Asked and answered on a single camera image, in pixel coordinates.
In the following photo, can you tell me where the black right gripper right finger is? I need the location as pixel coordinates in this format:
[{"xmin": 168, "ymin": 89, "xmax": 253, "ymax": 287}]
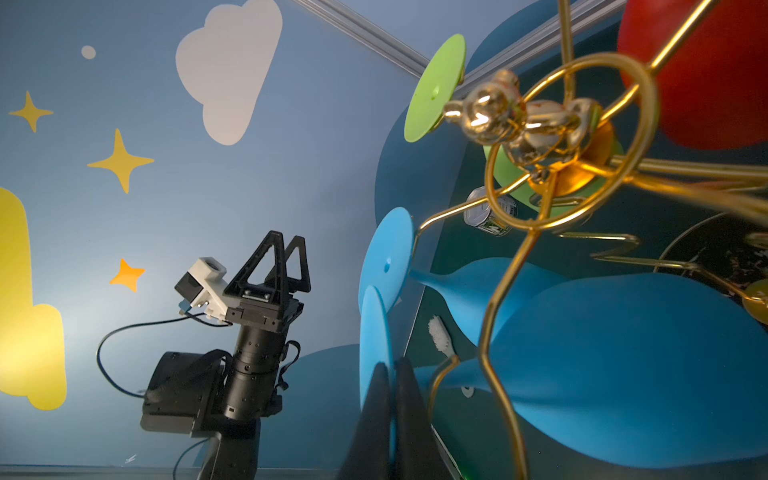
[{"xmin": 394, "ymin": 358, "xmax": 452, "ymax": 480}]

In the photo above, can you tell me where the green wine glass left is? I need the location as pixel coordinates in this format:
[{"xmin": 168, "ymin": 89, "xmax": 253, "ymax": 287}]
[{"xmin": 404, "ymin": 34, "xmax": 618, "ymax": 229}]

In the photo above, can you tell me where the blue wine glass front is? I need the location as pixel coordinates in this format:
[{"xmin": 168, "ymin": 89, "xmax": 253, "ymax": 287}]
[{"xmin": 358, "ymin": 272, "xmax": 768, "ymax": 470}]

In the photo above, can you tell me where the gold wire glass rack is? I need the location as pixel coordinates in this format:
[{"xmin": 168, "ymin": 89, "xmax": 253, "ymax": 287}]
[{"xmin": 441, "ymin": 1, "xmax": 767, "ymax": 479}]

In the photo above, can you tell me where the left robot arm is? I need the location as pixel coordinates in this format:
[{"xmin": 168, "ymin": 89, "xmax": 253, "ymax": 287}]
[{"xmin": 140, "ymin": 231, "xmax": 311, "ymax": 479}]

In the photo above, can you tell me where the blue wine glass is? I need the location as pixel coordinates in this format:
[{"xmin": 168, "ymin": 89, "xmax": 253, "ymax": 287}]
[
  {"xmin": 358, "ymin": 272, "xmax": 768, "ymax": 470},
  {"xmin": 358, "ymin": 206, "xmax": 568, "ymax": 348}
]

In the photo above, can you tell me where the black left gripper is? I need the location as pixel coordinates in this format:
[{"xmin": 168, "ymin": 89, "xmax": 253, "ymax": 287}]
[{"xmin": 223, "ymin": 230, "xmax": 313, "ymax": 334}]

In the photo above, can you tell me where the aluminium frame rear rail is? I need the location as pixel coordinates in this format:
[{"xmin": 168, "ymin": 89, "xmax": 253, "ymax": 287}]
[{"xmin": 296, "ymin": 0, "xmax": 429, "ymax": 78}]

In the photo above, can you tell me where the silver tin can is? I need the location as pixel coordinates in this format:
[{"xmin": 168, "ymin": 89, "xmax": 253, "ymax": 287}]
[{"xmin": 463, "ymin": 196, "xmax": 517, "ymax": 236}]

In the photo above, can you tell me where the blue wine glass rear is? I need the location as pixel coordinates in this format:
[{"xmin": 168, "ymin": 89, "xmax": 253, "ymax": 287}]
[{"xmin": 358, "ymin": 206, "xmax": 568, "ymax": 348}]

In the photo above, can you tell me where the grey dish brush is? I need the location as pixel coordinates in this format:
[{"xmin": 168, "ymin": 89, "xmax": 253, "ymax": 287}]
[{"xmin": 428, "ymin": 315, "xmax": 461, "ymax": 403}]

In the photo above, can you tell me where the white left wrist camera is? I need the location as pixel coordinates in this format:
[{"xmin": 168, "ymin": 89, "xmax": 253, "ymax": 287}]
[{"xmin": 174, "ymin": 257, "xmax": 230, "ymax": 324}]

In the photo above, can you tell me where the black left camera cable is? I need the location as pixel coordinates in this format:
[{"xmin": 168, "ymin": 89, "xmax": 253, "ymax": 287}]
[{"xmin": 95, "ymin": 311, "xmax": 232, "ymax": 400}]

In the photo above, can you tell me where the red wine glass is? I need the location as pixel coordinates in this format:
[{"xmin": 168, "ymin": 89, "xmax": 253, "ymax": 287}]
[{"xmin": 656, "ymin": 0, "xmax": 767, "ymax": 150}]

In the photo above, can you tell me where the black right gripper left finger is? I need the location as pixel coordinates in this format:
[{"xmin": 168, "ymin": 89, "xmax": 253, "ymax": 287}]
[{"xmin": 337, "ymin": 363, "xmax": 393, "ymax": 480}]

